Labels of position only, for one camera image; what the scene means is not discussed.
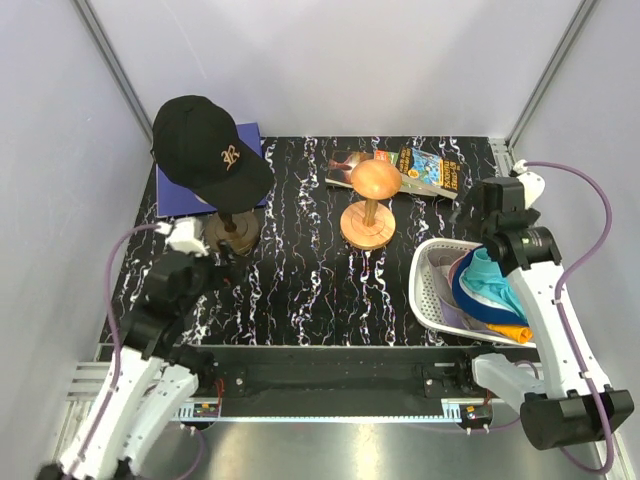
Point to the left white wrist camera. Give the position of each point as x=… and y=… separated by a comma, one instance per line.
x=184, y=235

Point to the dark cover book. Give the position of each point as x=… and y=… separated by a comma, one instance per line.
x=341, y=166

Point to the black baseball cap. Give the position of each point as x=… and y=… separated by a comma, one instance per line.
x=196, y=144

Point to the white perforated basket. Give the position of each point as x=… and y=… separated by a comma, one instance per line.
x=423, y=299

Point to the light wooden hat stand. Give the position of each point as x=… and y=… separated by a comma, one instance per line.
x=368, y=224

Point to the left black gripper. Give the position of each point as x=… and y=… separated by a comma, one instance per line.
x=233, y=272

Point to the colourful treehouse book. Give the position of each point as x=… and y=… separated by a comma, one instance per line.
x=424, y=173

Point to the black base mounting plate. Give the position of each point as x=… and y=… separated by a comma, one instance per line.
x=265, y=376

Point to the dark blue bucket hat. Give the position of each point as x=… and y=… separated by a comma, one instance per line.
x=472, y=307

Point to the teal bucket hat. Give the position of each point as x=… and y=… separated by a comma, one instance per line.
x=482, y=279

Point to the orange hat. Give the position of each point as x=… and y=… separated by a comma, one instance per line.
x=520, y=334

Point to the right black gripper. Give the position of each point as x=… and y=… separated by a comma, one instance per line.
x=472, y=198

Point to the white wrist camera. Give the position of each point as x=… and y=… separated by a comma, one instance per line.
x=184, y=235
x=533, y=183

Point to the purple flat book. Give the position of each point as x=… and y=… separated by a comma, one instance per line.
x=173, y=200

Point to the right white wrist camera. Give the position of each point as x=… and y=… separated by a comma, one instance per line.
x=533, y=183

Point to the white foam mannequin head stand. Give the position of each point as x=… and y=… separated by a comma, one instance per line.
x=234, y=223

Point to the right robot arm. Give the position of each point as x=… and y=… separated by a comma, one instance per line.
x=574, y=402

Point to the pink bucket hat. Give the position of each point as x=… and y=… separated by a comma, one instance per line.
x=454, y=272

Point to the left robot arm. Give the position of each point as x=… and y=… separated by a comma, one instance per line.
x=150, y=376

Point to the lavender grey cap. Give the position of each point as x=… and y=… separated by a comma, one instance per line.
x=442, y=262

